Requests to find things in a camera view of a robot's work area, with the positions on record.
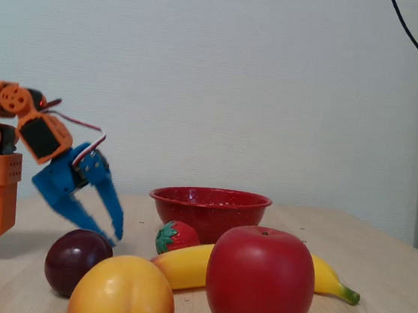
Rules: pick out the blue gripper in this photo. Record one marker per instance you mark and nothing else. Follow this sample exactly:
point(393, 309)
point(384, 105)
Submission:
point(56, 181)

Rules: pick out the red speckled bowl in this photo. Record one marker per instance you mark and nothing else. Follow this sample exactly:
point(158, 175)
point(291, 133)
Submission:
point(206, 210)

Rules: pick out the red strawberry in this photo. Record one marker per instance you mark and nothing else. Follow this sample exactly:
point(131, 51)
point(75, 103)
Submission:
point(181, 237)

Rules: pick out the yellow banana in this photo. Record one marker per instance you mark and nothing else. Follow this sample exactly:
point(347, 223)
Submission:
point(185, 267)

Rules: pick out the yellow orange peach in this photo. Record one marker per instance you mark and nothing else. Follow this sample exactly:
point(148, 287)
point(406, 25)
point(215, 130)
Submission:
point(121, 294)

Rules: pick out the dark purple plum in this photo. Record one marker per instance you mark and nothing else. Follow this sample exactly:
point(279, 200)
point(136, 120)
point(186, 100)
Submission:
point(72, 262)

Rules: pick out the red apple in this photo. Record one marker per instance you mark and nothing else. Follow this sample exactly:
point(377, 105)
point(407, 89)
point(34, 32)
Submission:
point(258, 283)

